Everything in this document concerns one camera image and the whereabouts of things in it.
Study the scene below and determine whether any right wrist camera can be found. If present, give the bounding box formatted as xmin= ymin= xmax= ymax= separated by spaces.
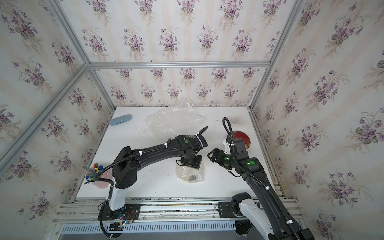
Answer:
xmin=223 ymin=139 xmax=247 ymax=156

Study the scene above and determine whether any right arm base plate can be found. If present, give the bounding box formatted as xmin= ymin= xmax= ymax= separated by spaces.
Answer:
xmin=215 ymin=199 xmax=251 ymax=219

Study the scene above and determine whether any aluminium front rail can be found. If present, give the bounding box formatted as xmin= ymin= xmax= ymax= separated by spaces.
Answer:
xmin=52 ymin=196 xmax=304 ymax=225

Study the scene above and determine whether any red floral dinner plate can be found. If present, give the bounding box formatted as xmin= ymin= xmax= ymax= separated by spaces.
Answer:
xmin=232 ymin=131 xmax=251 ymax=150

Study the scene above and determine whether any white vented panel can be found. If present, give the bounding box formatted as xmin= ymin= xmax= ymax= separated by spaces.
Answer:
xmin=61 ymin=220 xmax=236 ymax=235

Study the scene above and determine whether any pink pen cup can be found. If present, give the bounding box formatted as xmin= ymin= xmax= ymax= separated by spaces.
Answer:
xmin=82 ymin=164 xmax=113 ymax=189

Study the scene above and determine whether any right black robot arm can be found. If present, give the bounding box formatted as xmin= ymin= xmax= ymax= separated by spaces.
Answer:
xmin=208 ymin=117 xmax=315 ymax=240

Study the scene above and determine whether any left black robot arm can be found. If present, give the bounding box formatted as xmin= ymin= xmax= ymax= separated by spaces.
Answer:
xmin=90 ymin=127 xmax=208 ymax=240

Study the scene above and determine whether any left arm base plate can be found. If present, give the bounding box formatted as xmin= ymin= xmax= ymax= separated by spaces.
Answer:
xmin=98 ymin=203 xmax=141 ymax=223

